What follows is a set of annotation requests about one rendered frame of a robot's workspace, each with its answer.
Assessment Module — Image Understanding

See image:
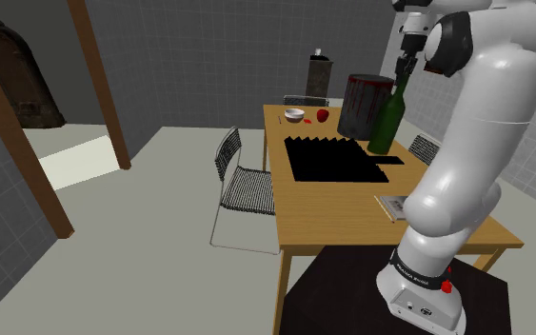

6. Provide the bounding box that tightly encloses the dark bucket with red drips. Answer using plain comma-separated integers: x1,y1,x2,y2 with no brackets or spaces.
336,73,395,142

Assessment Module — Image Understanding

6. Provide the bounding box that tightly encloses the green glass bottle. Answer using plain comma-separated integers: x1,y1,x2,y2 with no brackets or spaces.
367,75,410,156

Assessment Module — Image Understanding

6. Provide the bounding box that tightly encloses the tall grey bin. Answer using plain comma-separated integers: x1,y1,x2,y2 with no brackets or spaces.
305,48,335,99

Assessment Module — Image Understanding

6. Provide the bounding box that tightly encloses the white bowl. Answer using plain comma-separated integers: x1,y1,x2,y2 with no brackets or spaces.
284,108,307,125

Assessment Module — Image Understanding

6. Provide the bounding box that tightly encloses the grey book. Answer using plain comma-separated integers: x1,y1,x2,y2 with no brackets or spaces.
373,194,410,224

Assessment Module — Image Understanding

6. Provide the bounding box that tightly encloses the wooden table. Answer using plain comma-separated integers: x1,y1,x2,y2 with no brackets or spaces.
261,104,526,335

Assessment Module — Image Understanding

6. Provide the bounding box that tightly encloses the dark robot stand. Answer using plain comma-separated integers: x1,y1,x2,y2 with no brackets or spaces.
278,244,513,335

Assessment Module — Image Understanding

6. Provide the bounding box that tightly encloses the dark wooden cabinet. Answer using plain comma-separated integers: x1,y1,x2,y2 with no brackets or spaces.
0,0,68,130

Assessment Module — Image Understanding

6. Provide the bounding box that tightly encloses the black wire chair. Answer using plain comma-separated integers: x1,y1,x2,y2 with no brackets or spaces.
282,94,330,108
208,126,282,256
407,133,443,168

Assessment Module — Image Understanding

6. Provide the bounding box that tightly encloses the brown wooden door frame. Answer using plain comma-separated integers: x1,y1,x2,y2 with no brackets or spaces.
0,0,132,241

